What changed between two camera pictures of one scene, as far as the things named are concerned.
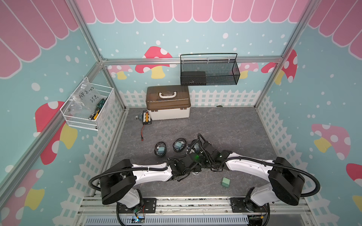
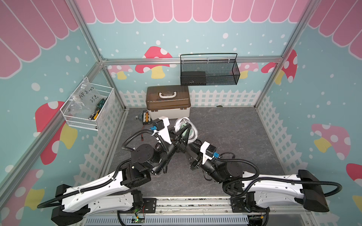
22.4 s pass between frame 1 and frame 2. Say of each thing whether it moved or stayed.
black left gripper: moved
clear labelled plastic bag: stayed
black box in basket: stayed
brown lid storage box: stayed
